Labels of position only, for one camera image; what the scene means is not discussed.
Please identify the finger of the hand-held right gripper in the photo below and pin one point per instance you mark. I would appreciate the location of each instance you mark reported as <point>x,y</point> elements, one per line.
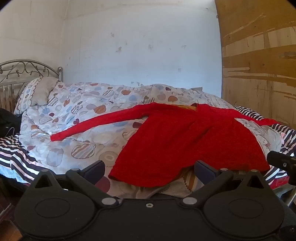
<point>278,160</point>

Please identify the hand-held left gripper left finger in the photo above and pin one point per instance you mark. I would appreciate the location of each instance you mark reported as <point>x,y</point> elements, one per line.
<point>95,171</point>

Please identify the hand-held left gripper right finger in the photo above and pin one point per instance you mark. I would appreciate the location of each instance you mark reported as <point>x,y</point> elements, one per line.
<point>204,172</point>

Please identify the red knit sweater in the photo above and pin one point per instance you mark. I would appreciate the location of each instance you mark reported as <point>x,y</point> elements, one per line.
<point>175,143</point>

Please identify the patterned white quilt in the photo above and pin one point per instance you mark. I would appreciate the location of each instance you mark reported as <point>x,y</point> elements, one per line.
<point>76,109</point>

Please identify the striped bed sheet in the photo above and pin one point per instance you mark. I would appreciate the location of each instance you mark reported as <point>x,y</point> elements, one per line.
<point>16,157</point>

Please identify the grey pillow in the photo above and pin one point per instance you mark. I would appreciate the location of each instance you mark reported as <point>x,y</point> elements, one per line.
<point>196,89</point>

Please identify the worn wooden board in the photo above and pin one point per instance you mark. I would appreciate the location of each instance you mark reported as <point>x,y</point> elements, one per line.
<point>254,69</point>

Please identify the patterned pillow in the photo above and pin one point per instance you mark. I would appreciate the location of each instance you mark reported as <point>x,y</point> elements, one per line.
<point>39,92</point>

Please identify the black bag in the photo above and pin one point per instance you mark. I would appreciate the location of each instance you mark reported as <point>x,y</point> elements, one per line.
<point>8,118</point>

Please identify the metal bed headboard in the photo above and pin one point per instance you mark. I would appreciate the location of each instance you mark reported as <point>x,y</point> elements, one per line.
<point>20,66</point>

